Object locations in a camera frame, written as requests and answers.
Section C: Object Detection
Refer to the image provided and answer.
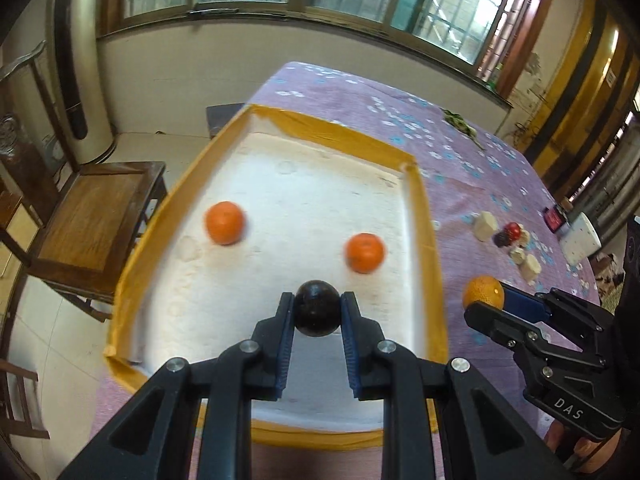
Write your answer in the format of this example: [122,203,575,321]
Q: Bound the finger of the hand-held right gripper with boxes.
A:
[500,282,617,341]
[464,301,608,376]

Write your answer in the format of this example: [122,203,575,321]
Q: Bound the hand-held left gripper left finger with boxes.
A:
[57,291,296,480]

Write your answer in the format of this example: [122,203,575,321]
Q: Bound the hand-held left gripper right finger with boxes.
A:
[340,291,583,480]

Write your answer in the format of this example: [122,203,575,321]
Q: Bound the orange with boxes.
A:
[462,276,505,311]
[205,201,247,246]
[344,233,387,275]

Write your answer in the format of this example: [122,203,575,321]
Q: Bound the dark round plum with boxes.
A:
[293,280,343,338]

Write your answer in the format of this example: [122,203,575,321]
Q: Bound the large sugarcane chunk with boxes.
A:
[472,211,498,243]

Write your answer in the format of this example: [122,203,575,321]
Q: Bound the white foam tray yellow edges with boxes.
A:
[102,103,449,451]

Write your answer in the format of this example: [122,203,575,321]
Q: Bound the person's right hand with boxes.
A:
[545,420,621,476]

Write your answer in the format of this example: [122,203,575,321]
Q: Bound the white plastic container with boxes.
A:
[559,211,602,264]

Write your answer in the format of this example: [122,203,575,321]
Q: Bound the phone with red screen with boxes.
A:
[543,206,568,234]

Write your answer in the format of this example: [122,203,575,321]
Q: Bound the green vegetable leaves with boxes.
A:
[441,108,486,150]

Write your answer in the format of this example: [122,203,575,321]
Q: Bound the wooden chair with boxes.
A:
[0,42,168,323]
[0,357,51,441]

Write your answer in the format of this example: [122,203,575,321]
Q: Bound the dark stool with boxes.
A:
[206,102,247,139]

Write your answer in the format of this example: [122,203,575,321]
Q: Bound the purple floral tablecloth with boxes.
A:
[90,60,603,480]

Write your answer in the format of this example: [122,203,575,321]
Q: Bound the standing air conditioner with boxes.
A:
[47,0,117,166]

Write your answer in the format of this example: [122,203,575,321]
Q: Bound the yellow door frame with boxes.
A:
[530,0,640,201]

